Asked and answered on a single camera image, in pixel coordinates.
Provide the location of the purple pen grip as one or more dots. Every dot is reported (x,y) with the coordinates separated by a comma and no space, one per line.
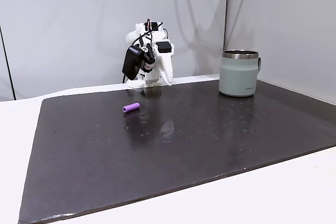
(131,107)

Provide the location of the grey-green steel mug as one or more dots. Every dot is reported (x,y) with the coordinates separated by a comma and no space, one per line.
(236,77)

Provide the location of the black table mat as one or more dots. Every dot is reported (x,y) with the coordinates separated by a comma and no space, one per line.
(131,169)

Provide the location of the black oval camera box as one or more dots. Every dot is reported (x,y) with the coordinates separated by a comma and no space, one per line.
(131,62)

